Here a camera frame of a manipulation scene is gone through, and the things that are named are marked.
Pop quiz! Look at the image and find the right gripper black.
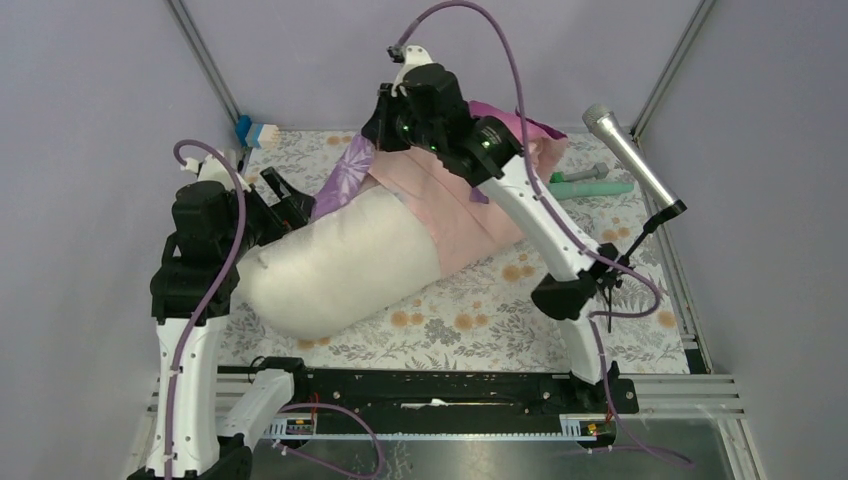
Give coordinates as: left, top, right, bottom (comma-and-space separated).
363, 83, 443, 155

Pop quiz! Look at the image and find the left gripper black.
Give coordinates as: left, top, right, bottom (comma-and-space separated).
220, 166, 315, 261

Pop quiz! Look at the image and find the pink purple pillowcase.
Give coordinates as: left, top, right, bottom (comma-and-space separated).
309, 100, 570, 278

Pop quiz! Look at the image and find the white pillow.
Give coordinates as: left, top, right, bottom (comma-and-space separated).
236, 186, 441, 340

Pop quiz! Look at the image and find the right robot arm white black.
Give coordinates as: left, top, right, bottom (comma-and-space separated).
361, 64, 616, 412

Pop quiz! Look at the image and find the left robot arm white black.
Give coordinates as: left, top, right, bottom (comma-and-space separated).
131, 167, 315, 479

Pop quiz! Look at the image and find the blue white block toy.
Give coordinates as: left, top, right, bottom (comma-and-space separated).
234, 115, 282, 149

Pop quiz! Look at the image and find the green toy flashlight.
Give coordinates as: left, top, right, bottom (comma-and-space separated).
548, 163, 635, 201

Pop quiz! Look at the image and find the silver microphone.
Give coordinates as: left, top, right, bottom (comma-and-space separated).
582, 103, 688, 224

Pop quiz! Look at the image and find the floral table cloth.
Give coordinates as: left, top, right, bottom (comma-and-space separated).
219, 131, 690, 374

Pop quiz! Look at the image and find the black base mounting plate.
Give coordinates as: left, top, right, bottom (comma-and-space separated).
217, 357, 639, 424

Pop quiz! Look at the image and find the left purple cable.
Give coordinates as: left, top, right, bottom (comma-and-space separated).
162, 139, 386, 480

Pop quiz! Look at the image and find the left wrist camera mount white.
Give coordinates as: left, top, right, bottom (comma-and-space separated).
180, 148, 250, 190

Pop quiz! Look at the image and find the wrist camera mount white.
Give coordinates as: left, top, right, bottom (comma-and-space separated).
180, 148, 250, 190
387, 45, 433, 97

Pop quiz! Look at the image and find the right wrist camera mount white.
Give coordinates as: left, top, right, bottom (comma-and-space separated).
387, 45, 433, 97

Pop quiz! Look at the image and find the white slotted cable duct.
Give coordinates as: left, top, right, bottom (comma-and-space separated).
263, 412, 600, 442

